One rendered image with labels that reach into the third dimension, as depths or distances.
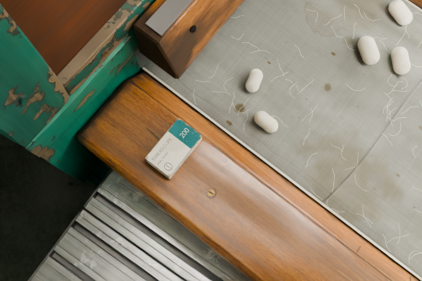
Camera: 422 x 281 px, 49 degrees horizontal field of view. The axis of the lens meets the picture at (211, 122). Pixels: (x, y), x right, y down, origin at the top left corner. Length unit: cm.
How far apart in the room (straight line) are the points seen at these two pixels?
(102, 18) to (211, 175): 21
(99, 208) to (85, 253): 6
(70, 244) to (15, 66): 32
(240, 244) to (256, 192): 6
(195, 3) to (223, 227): 25
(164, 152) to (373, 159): 26
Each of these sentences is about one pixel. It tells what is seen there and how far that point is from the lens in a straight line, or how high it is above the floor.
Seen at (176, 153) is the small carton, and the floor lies 79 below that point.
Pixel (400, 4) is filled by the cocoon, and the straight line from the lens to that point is 67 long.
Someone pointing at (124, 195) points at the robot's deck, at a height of 67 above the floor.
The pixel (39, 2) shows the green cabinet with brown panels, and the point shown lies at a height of 98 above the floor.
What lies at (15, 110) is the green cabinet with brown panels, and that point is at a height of 91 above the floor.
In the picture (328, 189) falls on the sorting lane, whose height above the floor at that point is 74.
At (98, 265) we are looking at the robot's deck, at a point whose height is 67.
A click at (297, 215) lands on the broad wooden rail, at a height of 76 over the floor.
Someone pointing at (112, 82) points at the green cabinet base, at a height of 78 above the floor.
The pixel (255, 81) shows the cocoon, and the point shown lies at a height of 76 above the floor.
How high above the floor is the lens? 130
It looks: 75 degrees down
